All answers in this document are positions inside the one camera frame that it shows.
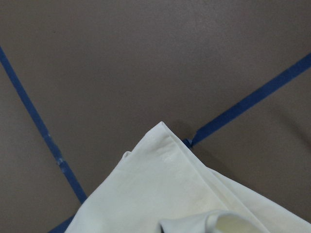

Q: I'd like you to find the cream long-sleeve cat shirt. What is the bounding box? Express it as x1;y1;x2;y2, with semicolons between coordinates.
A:
67;122;311;233

